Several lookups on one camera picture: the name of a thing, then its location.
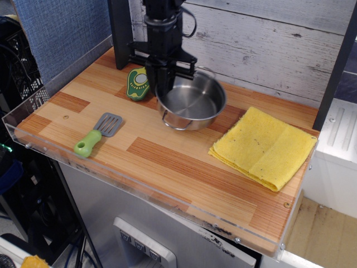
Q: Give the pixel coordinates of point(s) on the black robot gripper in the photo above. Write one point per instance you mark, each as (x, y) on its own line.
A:
(163, 56)

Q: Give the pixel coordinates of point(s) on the stainless steel pot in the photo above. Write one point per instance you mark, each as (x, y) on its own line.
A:
(191, 104)

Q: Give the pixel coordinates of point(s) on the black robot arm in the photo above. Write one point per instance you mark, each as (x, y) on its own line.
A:
(165, 11)

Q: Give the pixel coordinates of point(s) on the green toy avocado half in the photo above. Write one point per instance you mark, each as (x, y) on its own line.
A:
(137, 84)

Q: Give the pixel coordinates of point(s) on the clear acrylic table guard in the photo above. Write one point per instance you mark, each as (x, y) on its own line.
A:
(171, 168)

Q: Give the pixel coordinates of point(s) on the yellow folded cloth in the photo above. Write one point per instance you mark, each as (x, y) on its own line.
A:
(264, 149)

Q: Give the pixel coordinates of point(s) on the black plastic crate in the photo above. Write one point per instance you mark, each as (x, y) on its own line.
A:
(20, 76)

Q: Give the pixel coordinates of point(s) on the silver toy fridge cabinet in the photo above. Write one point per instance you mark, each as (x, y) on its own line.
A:
(119, 223)

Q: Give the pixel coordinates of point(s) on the white toy sink counter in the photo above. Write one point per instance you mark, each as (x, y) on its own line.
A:
(331, 176)

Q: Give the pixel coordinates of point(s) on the green handled grey spatula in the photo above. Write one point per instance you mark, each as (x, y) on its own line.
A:
(107, 126)

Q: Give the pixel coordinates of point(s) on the dark vertical post left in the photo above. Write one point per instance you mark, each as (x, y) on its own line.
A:
(121, 27)

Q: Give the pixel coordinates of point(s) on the dark vertical post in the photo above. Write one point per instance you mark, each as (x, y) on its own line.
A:
(121, 27)
(342, 58)

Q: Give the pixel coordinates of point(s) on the dark vertical post right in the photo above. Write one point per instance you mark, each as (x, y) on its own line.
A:
(342, 58)

